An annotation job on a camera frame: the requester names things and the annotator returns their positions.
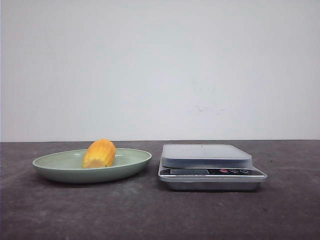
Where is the yellow corn cob piece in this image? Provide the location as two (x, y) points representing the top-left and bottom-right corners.
(82, 139), (116, 169)

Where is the silver digital kitchen scale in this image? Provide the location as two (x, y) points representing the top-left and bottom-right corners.
(158, 144), (268, 191)

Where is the light green plate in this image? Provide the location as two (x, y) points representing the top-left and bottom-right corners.
(32, 148), (152, 184)

